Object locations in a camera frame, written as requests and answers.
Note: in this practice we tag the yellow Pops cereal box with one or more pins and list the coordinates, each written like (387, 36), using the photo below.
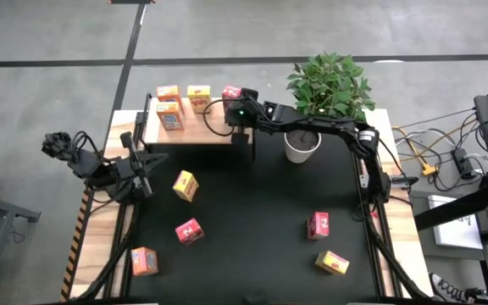
(332, 262)
(185, 185)
(198, 98)

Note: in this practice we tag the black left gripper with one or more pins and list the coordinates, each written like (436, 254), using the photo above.
(127, 171)

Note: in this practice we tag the red Froot Loops cereal box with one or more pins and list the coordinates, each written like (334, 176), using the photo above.
(230, 91)
(189, 231)
(318, 225)

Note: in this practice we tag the green leafy plant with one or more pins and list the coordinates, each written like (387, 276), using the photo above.
(328, 84)

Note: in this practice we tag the wooden shelf with black frame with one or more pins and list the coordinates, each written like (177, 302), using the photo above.
(193, 131)

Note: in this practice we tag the yellow black hazard tape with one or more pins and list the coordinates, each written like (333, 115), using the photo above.
(74, 245)

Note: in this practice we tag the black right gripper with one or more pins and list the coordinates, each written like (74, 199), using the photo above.
(244, 116)

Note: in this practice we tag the white board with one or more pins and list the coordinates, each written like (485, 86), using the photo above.
(456, 229)

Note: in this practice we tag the black desk beam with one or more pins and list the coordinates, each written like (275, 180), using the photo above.
(451, 209)

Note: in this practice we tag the person's shoe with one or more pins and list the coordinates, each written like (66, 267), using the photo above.
(445, 288)

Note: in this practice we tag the orange Mini Wheats cereal box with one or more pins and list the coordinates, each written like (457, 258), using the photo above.
(168, 92)
(144, 261)
(170, 116)

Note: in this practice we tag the black power strip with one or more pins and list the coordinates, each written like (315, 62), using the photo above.
(464, 163)

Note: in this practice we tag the black aluminium frame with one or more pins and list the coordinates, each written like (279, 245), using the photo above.
(375, 254)
(112, 254)

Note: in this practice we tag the small black adapter box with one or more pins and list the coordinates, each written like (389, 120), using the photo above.
(403, 182)

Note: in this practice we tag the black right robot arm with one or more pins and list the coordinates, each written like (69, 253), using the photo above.
(312, 123)

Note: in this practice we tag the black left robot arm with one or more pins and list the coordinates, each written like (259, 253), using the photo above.
(85, 163)

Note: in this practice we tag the black table mat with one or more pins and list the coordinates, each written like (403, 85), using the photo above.
(252, 203)

